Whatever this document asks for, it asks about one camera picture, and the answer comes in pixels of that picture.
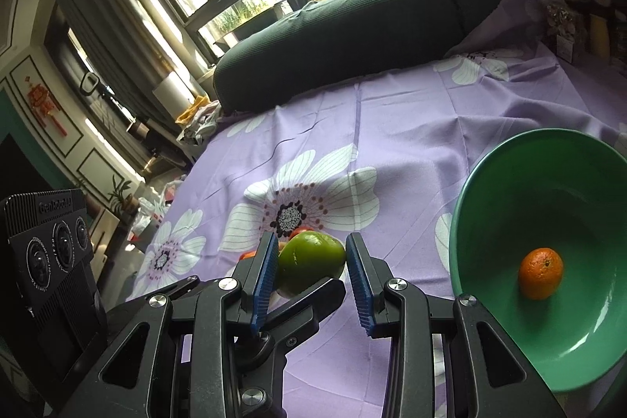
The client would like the grey curtain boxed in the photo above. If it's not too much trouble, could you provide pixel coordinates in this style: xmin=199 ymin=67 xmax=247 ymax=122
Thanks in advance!
xmin=46 ymin=0 xmax=207 ymax=135

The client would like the purple floral bedsheet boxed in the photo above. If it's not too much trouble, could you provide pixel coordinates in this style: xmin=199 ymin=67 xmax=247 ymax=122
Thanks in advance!
xmin=125 ymin=0 xmax=627 ymax=418

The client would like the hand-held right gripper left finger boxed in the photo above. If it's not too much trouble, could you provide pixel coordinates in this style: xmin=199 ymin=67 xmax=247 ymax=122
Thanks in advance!
xmin=56 ymin=231 xmax=280 ymax=418

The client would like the small potted plant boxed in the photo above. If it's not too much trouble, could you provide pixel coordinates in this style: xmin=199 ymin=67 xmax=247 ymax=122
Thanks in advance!
xmin=105 ymin=176 xmax=140 ymax=215

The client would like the planter with grass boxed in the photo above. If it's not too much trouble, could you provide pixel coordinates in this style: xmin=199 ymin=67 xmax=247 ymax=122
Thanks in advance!
xmin=210 ymin=0 xmax=295 ymax=49

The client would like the red knot wall decoration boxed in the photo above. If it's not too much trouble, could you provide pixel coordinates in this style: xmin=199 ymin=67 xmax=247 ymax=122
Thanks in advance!
xmin=24 ymin=75 xmax=69 ymax=137

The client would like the yellow bottle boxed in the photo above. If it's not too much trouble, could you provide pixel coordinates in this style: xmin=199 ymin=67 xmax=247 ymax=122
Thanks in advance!
xmin=588 ymin=14 xmax=611 ymax=56

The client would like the orange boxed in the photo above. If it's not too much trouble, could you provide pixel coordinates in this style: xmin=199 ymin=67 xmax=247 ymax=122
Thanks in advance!
xmin=519 ymin=248 xmax=564 ymax=301

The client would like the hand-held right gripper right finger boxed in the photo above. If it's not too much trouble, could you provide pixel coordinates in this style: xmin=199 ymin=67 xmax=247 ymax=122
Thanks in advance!
xmin=345 ymin=231 xmax=566 ymax=418

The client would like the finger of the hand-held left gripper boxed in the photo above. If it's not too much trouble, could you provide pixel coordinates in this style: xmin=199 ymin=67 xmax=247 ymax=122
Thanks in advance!
xmin=239 ymin=278 xmax=346 ymax=418

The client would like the clear snack bag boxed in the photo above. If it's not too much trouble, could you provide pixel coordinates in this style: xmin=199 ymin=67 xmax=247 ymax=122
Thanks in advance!
xmin=544 ymin=0 xmax=586 ymax=61

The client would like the yellow cloth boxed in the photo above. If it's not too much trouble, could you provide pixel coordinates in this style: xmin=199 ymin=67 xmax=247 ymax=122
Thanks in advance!
xmin=175 ymin=97 xmax=209 ymax=125

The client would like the white plastic bag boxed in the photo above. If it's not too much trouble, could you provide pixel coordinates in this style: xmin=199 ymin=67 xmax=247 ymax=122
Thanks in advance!
xmin=130 ymin=195 xmax=170 ymax=237

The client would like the crumpled grey cloth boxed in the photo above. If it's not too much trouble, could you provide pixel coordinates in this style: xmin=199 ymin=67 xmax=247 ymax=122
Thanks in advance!
xmin=179 ymin=105 xmax=228 ymax=145

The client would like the green apple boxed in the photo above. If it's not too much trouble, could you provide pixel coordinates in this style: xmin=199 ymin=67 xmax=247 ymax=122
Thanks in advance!
xmin=277 ymin=231 xmax=346 ymax=299

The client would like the green plastic bowl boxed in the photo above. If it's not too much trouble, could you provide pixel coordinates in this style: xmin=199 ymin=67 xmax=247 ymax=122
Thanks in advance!
xmin=448 ymin=129 xmax=627 ymax=394

